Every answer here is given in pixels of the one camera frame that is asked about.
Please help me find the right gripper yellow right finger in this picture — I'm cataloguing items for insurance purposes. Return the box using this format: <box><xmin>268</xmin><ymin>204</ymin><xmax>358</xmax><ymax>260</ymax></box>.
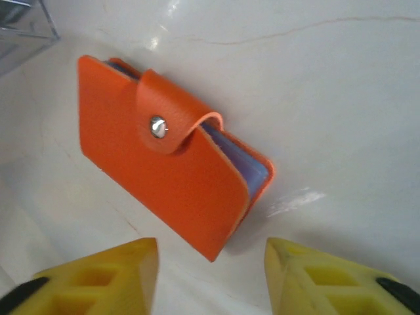
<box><xmin>264</xmin><ymin>237</ymin><xmax>420</xmax><ymax>315</ymax></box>

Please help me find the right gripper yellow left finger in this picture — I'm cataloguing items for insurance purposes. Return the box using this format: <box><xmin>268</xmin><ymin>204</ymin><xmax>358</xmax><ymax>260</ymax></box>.
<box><xmin>0</xmin><ymin>238</ymin><xmax>161</xmax><ymax>315</ymax></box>

